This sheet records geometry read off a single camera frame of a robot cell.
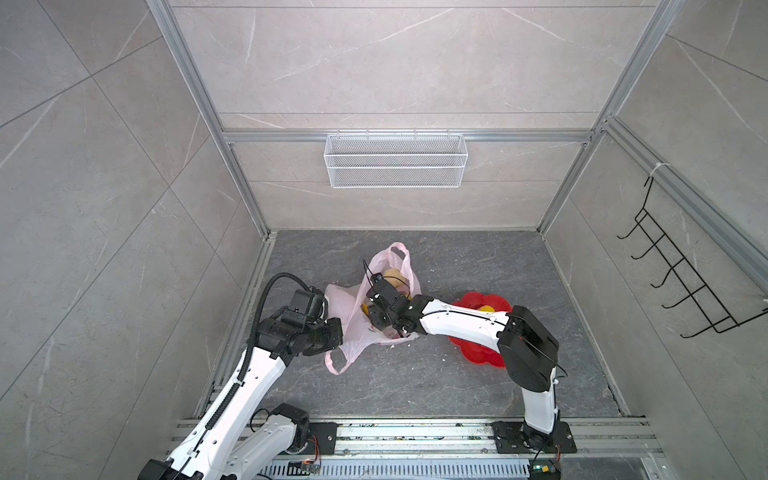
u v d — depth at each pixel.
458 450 0.73
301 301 0.57
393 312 0.67
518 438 0.73
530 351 0.52
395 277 0.78
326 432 0.74
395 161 1.00
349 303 0.82
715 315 0.60
